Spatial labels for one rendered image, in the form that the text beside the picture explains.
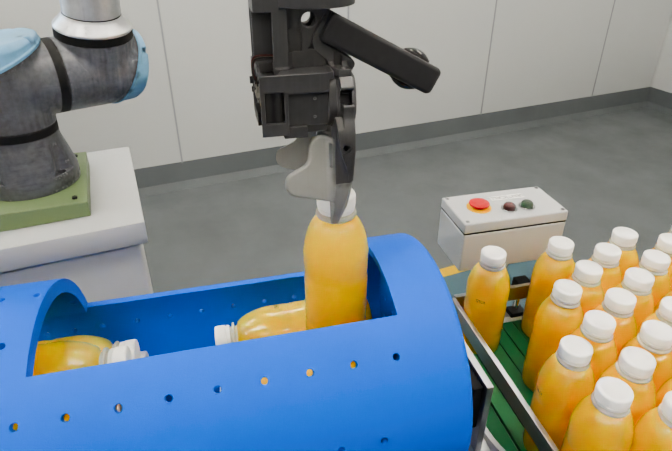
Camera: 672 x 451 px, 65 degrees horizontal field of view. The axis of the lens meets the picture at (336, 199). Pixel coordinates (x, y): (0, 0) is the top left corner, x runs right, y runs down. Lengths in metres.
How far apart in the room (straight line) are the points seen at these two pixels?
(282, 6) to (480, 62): 3.80
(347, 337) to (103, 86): 0.59
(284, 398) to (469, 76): 3.79
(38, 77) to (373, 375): 0.64
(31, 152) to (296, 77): 0.57
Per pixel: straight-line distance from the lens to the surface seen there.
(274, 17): 0.44
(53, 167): 0.94
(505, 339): 1.02
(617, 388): 0.72
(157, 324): 0.77
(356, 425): 0.54
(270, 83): 0.44
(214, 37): 3.34
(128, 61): 0.94
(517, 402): 0.83
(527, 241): 1.02
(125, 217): 0.89
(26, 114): 0.91
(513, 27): 4.32
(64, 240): 0.88
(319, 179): 0.48
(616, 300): 0.85
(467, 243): 0.95
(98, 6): 0.90
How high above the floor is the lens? 1.57
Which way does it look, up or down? 29 degrees down
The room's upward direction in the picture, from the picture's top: straight up
